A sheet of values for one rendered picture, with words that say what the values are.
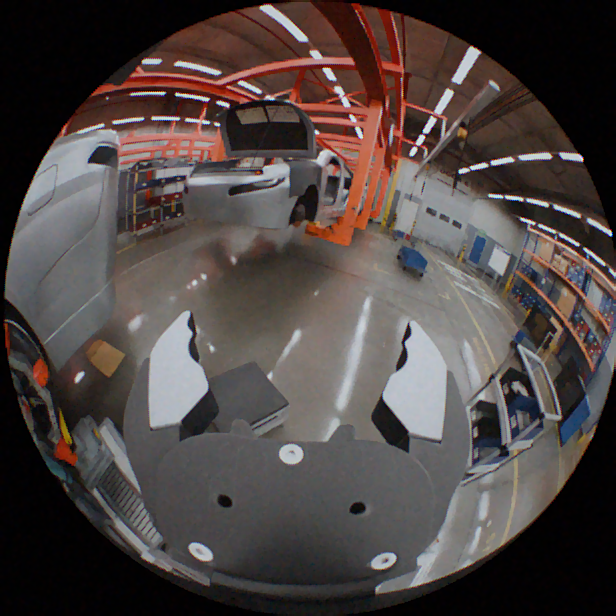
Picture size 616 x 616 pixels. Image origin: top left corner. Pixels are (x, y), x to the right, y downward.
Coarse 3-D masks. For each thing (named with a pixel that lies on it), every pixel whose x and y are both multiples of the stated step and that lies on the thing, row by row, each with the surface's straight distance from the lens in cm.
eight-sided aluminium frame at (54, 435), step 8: (16, 352) 107; (16, 360) 103; (24, 360) 104; (16, 368) 105; (24, 368) 103; (32, 368) 108; (32, 376) 104; (40, 392) 109; (48, 392) 114; (48, 400) 110; (48, 408) 114; (56, 424) 121; (56, 432) 124; (56, 440) 129; (40, 448) 138; (48, 448) 135
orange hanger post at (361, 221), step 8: (384, 136) 509; (384, 144) 502; (384, 152) 501; (376, 160) 491; (376, 168) 487; (376, 176) 484; (376, 184) 482; (368, 192) 482; (368, 200) 481; (368, 208) 481; (360, 216) 486; (368, 216) 487; (360, 224) 486
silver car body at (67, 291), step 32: (128, 64) 264; (64, 160) 97; (96, 160) 111; (32, 192) 99; (64, 192) 94; (96, 192) 96; (32, 224) 97; (64, 224) 93; (96, 224) 96; (32, 256) 97; (64, 256) 94; (96, 256) 98; (32, 288) 99; (64, 288) 97; (96, 288) 101; (32, 320) 103; (64, 320) 102; (96, 320) 105; (64, 352) 108
